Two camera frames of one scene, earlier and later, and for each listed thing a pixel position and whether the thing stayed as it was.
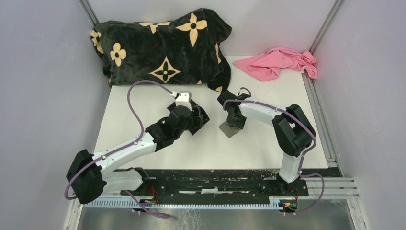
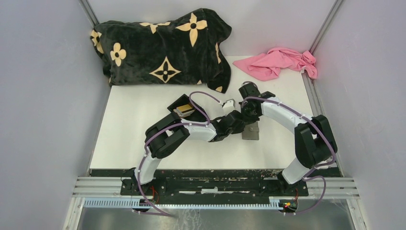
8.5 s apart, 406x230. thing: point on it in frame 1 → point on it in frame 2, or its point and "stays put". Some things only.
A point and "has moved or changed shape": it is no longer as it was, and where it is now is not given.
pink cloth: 266,66 stays put
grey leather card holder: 229,130 has moved or changed shape
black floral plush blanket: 190,50 stays put
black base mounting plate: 249,182 stays put
